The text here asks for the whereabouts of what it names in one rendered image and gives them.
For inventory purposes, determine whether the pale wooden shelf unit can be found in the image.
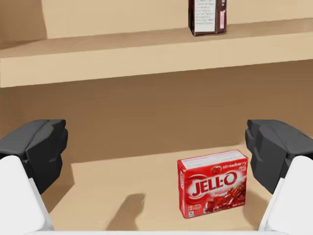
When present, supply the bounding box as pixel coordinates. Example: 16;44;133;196
0;0;313;232

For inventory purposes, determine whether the red and white carton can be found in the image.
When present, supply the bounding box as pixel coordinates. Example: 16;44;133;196
177;149;249;219

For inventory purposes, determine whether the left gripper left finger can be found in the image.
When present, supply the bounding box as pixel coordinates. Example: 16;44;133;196
0;119;69;233

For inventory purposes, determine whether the brown and white carton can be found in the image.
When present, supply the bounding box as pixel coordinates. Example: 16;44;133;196
188;0;227;37

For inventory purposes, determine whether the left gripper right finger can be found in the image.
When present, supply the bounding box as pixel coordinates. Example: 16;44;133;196
245;119;313;232

